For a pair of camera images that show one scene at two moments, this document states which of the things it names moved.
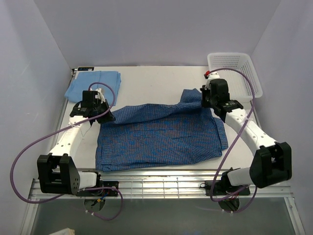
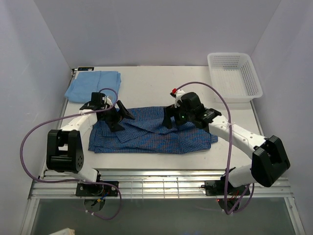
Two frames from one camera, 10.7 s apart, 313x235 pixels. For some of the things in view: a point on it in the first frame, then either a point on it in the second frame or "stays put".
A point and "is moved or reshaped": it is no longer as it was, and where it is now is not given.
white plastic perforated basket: [238, 69] stays put
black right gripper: [204, 91] to [169, 111]
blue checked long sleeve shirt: [184, 133] is moved or reshaped
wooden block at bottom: [67, 231] stays put
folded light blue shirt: [109, 82] stays put
